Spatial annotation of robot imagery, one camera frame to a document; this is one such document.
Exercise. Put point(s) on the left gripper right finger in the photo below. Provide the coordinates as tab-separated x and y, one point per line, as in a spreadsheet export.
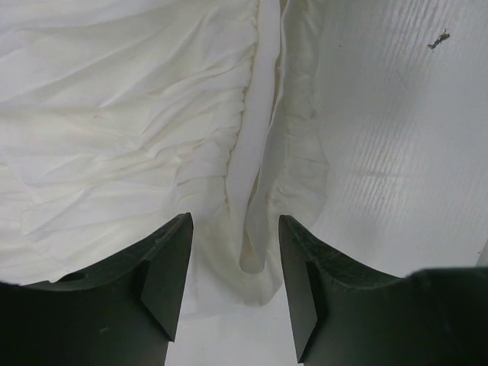
346	313

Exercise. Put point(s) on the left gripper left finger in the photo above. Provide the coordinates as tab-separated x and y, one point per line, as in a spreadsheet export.
123	310

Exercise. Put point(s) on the white skirt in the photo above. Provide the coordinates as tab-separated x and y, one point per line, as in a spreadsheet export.
117	116

